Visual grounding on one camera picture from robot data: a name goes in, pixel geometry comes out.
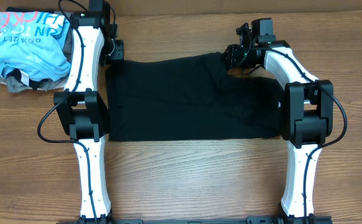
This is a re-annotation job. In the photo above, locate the black polo shirt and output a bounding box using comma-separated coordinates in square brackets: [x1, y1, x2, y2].
[106, 53, 284, 141]

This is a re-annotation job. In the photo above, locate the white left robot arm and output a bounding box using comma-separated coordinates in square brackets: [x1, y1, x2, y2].
[54, 1, 123, 223]

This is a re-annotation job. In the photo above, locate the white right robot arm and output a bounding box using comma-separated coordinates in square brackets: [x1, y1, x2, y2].
[224, 18, 333, 223]

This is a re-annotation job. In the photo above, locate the light blue printed t-shirt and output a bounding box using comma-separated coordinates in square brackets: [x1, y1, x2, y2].
[0, 11, 71, 81]

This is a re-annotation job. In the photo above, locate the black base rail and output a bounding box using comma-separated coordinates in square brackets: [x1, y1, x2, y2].
[58, 216, 333, 224]

